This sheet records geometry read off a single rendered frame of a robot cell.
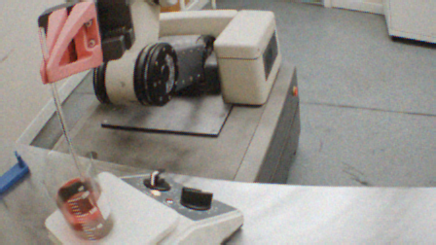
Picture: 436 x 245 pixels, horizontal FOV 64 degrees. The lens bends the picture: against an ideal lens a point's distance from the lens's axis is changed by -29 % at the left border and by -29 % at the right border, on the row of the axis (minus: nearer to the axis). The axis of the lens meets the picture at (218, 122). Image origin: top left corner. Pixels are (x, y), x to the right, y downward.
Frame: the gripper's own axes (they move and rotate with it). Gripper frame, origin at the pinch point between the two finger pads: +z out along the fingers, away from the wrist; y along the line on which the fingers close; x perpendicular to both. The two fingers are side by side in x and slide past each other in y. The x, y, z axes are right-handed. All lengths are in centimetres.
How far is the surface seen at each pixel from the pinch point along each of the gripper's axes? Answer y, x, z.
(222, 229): 10.6, 22.5, -4.8
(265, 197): 14.6, 25.7, -12.9
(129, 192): 2.1, 17.0, -4.9
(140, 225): 4.1, 17.0, -0.2
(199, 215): 8.8, 20.0, -4.8
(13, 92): -118, 70, -130
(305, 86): 27, 101, -163
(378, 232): 29.1, 25.5, -3.6
